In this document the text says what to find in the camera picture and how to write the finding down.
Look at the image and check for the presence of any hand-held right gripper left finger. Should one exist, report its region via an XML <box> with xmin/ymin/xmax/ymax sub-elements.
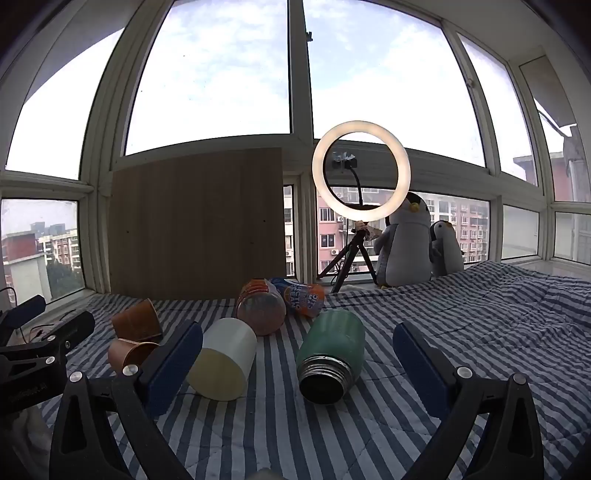
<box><xmin>48</xmin><ymin>320</ymin><xmax>204</xmax><ymax>480</ymax></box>

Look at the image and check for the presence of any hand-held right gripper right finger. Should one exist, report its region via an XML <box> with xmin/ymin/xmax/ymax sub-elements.
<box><xmin>392</xmin><ymin>320</ymin><xmax>546</xmax><ymax>480</ymax></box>

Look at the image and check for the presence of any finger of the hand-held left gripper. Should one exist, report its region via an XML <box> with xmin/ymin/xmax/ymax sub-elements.
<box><xmin>25</xmin><ymin>309</ymin><xmax>96</xmax><ymax>370</ymax></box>
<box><xmin>0</xmin><ymin>294</ymin><xmax>47</xmax><ymax>344</ymax></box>

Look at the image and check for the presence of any copper cup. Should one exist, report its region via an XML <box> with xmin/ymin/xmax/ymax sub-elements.
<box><xmin>107</xmin><ymin>338</ymin><xmax>161</xmax><ymax>376</ymax></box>

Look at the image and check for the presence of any cream white cup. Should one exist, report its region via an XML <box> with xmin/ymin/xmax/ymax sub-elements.
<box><xmin>186</xmin><ymin>318</ymin><xmax>258</xmax><ymax>401</ymax></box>

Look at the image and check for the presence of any brown cup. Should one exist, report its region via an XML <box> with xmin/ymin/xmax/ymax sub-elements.
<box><xmin>111</xmin><ymin>298</ymin><xmax>163</xmax><ymax>343</ymax></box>

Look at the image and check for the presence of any green insulated cup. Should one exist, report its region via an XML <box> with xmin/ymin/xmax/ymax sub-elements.
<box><xmin>295</xmin><ymin>309</ymin><xmax>365</xmax><ymax>406</ymax></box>

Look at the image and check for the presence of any white cloth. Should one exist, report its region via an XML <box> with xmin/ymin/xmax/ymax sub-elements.
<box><xmin>0</xmin><ymin>406</ymin><xmax>52</xmax><ymax>480</ymax></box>

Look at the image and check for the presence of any blue white striped blanket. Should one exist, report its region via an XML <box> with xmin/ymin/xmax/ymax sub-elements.
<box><xmin>37</xmin><ymin>260</ymin><xmax>591</xmax><ymax>480</ymax></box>

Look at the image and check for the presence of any orange drink bottle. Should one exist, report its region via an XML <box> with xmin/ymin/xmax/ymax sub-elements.
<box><xmin>235</xmin><ymin>278</ymin><xmax>287</xmax><ymax>336</ymax></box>

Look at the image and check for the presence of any small penguin plush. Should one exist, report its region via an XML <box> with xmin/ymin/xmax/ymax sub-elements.
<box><xmin>429</xmin><ymin>220</ymin><xmax>465</xmax><ymax>278</ymax></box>

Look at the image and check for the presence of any large penguin plush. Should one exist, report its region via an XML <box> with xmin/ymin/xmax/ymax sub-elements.
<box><xmin>372</xmin><ymin>191</ymin><xmax>435</xmax><ymax>289</ymax></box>

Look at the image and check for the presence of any black tripod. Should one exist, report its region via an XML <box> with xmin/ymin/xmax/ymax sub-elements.
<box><xmin>316</xmin><ymin>220</ymin><xmax>379</xmax><ymax>294</ymax></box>

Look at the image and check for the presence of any orange bottle with blue label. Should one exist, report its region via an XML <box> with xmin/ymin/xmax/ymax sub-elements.
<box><xmin>270</xmin><ymin>277</ymin><xmax>327</xmax><ymax>319</ymax></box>

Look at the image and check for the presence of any wooden board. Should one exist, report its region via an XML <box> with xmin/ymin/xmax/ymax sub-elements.
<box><xmin>108</xmin><ymin>147</ymin><xmax>287</xmax><ymax>300</ymax></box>

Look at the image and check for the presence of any black phone holder gooseneck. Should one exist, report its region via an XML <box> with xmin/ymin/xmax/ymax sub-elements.
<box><xmin>331</xmin><ymin>150</ymin><xmax>366</xmax><ymax>209</ymax></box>

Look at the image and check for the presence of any ring light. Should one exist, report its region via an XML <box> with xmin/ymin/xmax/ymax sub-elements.
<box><xmin>311</xmin><ymin>120</ymin><xmax>411</xmax><ymax>222</ymax></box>

